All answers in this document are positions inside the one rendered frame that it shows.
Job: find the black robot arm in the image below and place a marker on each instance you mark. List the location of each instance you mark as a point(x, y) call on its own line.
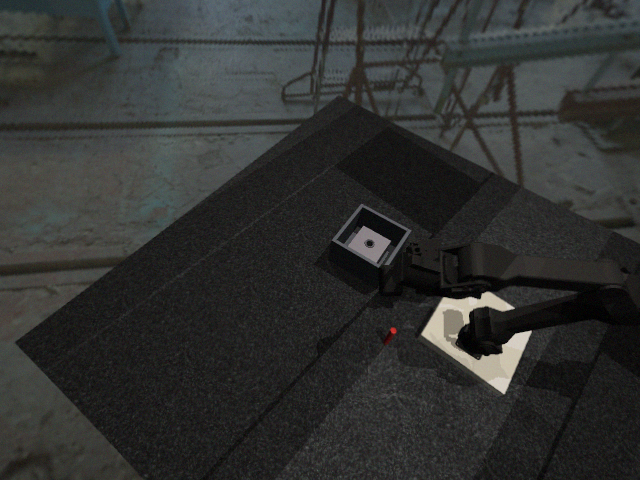
point(607, 292)

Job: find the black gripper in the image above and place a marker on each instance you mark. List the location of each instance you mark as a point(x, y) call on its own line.
point(388, 288)

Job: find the red peg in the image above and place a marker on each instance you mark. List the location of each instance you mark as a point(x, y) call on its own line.
point(390, 334)

